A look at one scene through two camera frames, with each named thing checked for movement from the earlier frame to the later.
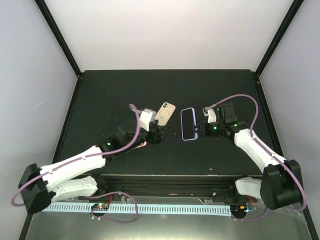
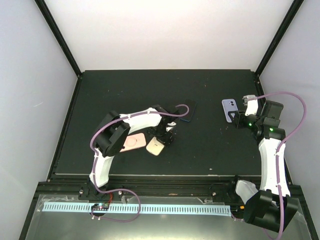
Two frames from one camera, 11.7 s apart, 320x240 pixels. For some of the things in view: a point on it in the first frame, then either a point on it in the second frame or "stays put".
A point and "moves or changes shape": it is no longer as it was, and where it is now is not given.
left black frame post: [48, 17] stays put
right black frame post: [283, 27] stays put
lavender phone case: [195, 129] moves or changes shape
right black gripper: [204, 123] → [238, 118]
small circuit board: [100, 207] stays put
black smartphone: [188, 124] → [192, 104]
